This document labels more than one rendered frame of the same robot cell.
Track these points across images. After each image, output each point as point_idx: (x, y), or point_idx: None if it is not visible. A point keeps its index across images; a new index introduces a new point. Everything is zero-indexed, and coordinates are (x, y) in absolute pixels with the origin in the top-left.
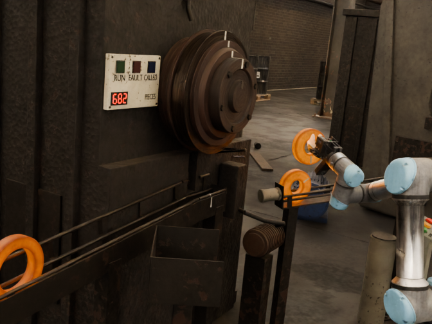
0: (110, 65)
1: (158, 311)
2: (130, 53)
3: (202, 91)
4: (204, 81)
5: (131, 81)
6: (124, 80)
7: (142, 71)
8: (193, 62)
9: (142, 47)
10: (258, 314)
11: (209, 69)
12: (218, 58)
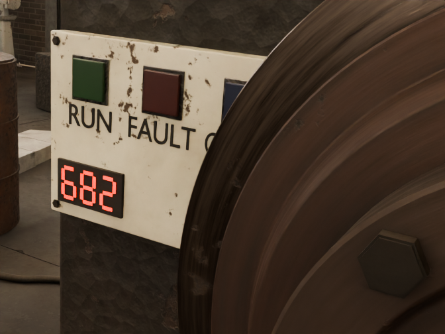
0: (51, 69)
1: None
2: (169, 40)
3: (253, 297)
4: (273, 240)
5: (141, 142)
6: (108, 130)
7: (195, 116)
8: (247, 99)
9: (230, 22)
10: None
11: (324, 169)
12: (438, 109)
